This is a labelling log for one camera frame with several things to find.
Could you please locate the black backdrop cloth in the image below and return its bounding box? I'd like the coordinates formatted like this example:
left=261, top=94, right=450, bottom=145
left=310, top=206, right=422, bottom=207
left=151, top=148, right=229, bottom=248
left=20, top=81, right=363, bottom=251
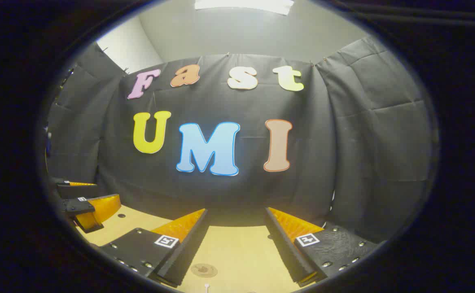
left=44, top=36, right=435, bottom=245

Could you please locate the ceiling light panel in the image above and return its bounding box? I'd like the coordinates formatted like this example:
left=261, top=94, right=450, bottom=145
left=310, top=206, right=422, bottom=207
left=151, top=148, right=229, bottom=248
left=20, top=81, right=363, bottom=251
left=195, top=0, right=295, bottom=16

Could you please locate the light wooden desktop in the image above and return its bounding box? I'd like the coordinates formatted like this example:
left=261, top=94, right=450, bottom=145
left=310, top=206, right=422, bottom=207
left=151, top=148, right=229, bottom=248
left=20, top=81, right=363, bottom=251
left=76, top=205, right=331, bottom=293

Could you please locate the round brown coaster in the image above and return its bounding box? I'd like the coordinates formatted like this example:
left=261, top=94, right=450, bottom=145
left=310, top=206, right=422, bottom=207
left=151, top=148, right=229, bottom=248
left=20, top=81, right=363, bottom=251
left=191, top=263, right=218, bottom=278

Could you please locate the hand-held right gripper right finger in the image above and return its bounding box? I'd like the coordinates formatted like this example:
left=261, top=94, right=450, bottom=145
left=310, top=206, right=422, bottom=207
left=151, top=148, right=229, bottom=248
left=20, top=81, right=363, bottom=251
left=265, top=207, right=378, bottom=288

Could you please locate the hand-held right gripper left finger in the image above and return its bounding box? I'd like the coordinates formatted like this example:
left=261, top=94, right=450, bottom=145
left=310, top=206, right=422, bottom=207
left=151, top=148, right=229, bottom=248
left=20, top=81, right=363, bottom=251
left=99, top=208, right=208, bottom=288

